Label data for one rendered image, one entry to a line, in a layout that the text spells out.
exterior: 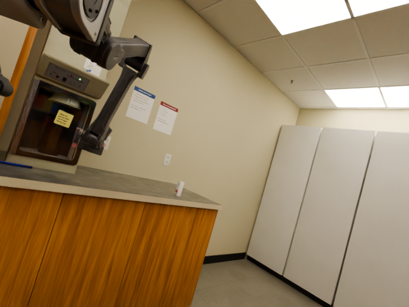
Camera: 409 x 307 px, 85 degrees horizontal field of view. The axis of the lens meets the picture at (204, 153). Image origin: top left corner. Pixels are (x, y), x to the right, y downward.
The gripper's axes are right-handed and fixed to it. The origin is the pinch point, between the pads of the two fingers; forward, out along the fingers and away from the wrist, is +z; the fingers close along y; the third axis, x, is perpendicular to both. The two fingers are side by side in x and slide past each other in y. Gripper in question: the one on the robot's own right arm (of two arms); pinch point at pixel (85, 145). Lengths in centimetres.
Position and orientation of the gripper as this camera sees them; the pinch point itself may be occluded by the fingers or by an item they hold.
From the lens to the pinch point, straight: 133.6
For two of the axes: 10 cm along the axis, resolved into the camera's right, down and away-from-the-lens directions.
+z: -6.5, 0.1, 7.6
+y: -7.2, -3.2, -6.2
